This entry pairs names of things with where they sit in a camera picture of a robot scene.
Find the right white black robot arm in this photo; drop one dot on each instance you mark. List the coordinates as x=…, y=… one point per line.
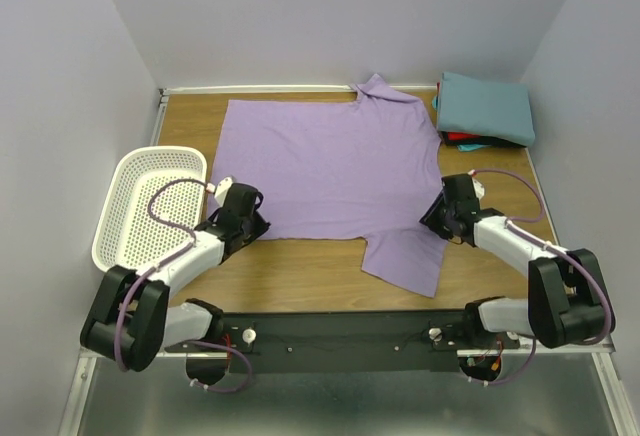
x=566, y=303

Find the folded teal t shirt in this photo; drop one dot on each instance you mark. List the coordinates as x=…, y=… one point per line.
x=485, y=108

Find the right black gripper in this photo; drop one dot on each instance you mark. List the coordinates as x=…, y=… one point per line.
x=430, y=216

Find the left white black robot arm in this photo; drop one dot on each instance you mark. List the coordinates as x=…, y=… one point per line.
x=130, y=320

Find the folded turquoise t shirt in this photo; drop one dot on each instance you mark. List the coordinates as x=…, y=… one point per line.
x=460, y=147

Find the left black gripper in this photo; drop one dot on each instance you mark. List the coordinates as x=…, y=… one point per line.
x=262, y=226

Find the aluminium extrusion rail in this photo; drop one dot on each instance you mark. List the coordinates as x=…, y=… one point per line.
x=524, y=346

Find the white perforated plastic basket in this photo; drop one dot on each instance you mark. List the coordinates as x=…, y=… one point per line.
x=166, y=178

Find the purple t shirt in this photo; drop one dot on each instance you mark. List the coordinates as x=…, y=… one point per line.
x=340, y=171

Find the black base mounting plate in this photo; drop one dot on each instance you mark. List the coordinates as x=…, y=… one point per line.
x=313, y=342

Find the folded red t shirt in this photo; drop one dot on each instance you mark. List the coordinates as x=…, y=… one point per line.
x=462, y=138

